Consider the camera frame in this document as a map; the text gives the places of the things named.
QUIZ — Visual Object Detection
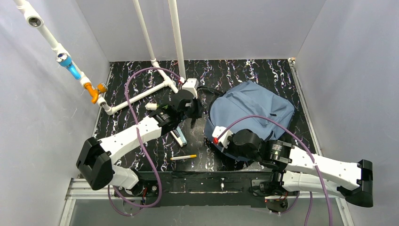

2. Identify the blue pipe valve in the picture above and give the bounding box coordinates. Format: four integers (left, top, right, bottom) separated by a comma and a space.
56, 53, 81, 80

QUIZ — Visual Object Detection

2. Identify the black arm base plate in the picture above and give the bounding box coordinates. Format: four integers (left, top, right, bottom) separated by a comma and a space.
117, 171, 297, 208

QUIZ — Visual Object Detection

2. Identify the green white pipe fitting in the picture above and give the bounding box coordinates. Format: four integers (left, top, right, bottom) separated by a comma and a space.
145, 103, 170, 111

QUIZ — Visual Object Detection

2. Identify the white yellow marker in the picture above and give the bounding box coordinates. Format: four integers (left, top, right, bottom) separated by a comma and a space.
170, 154, 197, 161

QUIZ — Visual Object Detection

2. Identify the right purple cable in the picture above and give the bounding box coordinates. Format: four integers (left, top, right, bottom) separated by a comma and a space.
216, 115, 334, 226

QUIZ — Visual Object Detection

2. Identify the blue student backpack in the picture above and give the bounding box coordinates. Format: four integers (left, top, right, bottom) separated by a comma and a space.
204, 81, 295, 167

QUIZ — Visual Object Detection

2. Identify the purple cable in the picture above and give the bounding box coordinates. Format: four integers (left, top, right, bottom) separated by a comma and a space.
216, 115, 334, 226
107, 67, 184, 218

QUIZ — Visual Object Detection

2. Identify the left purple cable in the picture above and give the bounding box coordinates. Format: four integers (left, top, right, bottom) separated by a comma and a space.
107, 67, 184, 218

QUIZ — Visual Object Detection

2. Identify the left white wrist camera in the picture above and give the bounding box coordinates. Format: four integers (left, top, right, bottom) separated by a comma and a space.
181, 78, 199, 98

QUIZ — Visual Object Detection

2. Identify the aluminium rail frame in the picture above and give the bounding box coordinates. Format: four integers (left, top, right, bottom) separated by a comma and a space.
60, 178, 354, 226

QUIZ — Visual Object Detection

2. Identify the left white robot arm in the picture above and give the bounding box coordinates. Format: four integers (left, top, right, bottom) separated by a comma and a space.
76, 90, 203, 190

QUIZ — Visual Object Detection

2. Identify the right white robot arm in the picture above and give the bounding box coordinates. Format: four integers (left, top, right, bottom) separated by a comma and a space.
218, 129, 374, 208

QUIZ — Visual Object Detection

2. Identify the orange pipe valve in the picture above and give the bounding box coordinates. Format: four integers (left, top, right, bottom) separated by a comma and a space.
83, 82, 108, 104

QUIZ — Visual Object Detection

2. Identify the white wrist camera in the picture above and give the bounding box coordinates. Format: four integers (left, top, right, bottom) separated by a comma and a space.
212, 126, 233, 149
181, 78, 199, 98

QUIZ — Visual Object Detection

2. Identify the white PVC pipe frame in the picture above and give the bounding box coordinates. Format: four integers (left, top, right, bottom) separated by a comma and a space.
12, 0, 192, 116

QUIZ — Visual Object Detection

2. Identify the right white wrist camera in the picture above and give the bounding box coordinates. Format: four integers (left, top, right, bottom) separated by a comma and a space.
212, 126, 233, 149

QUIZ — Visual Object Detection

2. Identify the white blue stapler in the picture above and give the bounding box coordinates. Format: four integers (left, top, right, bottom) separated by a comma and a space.
170, 126, 187, 147

